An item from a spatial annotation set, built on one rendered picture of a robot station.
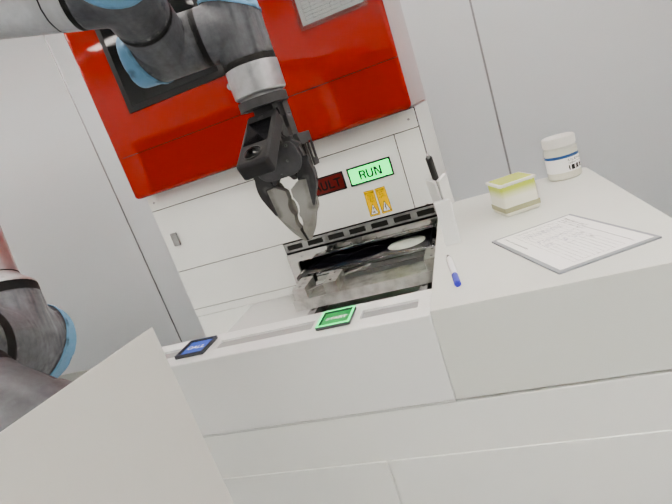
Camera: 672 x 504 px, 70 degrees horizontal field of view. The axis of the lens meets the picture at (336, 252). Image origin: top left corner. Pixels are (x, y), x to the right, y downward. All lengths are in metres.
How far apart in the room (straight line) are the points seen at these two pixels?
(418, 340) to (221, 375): 0.32
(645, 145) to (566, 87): 0.49
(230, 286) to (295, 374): 0.76
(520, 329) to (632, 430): 0.21
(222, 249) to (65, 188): 2.39
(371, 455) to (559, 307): 0.37
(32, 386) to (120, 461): 0.11
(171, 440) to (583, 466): 0.56
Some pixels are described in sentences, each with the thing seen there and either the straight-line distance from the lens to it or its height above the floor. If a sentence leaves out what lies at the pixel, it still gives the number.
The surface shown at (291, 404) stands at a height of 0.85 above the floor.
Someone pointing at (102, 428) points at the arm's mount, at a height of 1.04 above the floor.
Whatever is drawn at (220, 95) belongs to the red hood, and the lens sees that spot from 1.31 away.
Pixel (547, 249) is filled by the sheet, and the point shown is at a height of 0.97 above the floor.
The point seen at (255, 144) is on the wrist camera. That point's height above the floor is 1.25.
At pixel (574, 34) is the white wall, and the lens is 2.79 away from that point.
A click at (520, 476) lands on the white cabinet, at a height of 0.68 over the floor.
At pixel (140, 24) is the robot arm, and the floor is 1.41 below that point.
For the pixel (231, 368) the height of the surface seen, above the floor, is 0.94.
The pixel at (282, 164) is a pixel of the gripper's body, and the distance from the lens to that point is 0.68.
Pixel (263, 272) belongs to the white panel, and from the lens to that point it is 1.43.
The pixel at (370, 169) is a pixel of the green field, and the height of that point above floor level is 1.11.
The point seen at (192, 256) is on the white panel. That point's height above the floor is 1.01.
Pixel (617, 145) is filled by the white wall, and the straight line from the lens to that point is 2.86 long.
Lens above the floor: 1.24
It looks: 14 degrees down
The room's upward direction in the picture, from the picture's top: 19 degrees counter-clockwise
